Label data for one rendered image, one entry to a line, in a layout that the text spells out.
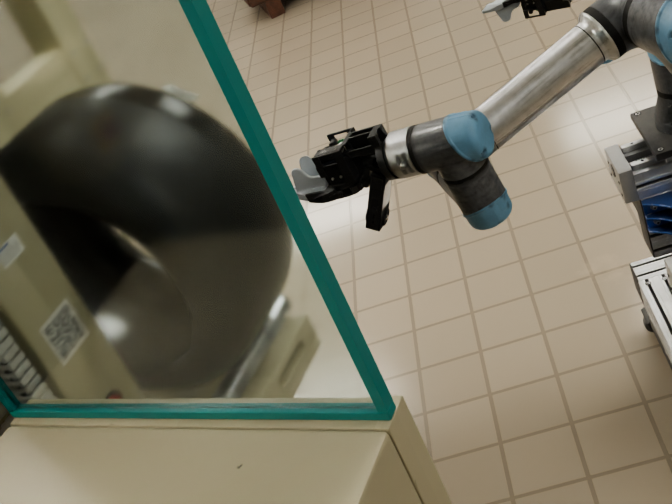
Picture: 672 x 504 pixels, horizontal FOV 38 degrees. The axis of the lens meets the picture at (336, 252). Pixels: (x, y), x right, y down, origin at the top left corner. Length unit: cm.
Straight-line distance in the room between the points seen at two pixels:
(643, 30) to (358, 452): 84
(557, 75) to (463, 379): 153
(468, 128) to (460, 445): 152
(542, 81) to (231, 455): 83
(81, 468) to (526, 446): 172
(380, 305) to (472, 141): 203
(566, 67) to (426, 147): 30
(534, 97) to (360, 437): 76
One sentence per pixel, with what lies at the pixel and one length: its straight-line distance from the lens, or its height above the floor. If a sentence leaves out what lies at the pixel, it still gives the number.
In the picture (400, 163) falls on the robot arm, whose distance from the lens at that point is 146.
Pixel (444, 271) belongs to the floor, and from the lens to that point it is 342.
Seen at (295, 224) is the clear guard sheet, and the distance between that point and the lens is 86.
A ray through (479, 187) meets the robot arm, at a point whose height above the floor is 119.
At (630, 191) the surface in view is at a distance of 241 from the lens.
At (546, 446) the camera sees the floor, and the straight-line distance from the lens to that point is 270.
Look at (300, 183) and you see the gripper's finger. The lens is 156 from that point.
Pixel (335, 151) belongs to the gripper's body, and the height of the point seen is 130.
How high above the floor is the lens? 193
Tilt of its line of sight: 31 degrees down
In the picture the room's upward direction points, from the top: 25 degrees counter-clockwise
